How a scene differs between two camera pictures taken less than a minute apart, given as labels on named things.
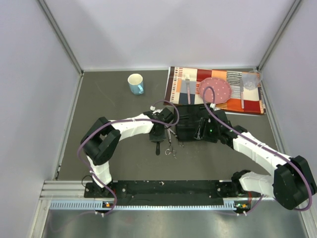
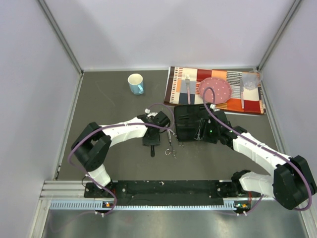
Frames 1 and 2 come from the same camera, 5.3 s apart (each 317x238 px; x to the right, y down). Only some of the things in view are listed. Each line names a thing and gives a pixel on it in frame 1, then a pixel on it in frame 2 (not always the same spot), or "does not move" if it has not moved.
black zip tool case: (188, 116) does not move
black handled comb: (157, 151) to (152, 152)
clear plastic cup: (251, 79) does not move
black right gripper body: (207, 132) does not move
